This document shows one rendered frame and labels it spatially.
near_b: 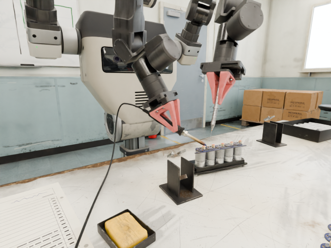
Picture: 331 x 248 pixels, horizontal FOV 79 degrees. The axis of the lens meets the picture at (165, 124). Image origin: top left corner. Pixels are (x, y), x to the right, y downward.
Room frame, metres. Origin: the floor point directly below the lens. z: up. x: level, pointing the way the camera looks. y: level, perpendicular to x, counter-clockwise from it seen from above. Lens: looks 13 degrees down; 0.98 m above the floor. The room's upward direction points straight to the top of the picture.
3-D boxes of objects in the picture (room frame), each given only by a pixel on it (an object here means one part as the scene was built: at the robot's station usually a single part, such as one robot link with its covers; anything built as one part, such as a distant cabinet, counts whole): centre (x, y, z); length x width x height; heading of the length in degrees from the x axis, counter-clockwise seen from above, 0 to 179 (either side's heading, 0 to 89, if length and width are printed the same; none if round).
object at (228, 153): (0.49, -0.16, 0.79); 0.02 x 0.02 x 0.05
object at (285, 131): (0.81, -0.62, 0.77); 0.24 x 0.16 x 0.04; 116
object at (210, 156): (0.47, -0.11, 0.79); 0.02 x 0.02 x 0.05
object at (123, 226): (0.25, 0.06, 0.76); 0.07 x 0.05 x 0.02; 43
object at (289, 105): (3.92, -2.25, 0.38); 1.20 x 0.80 x 0.73; 40
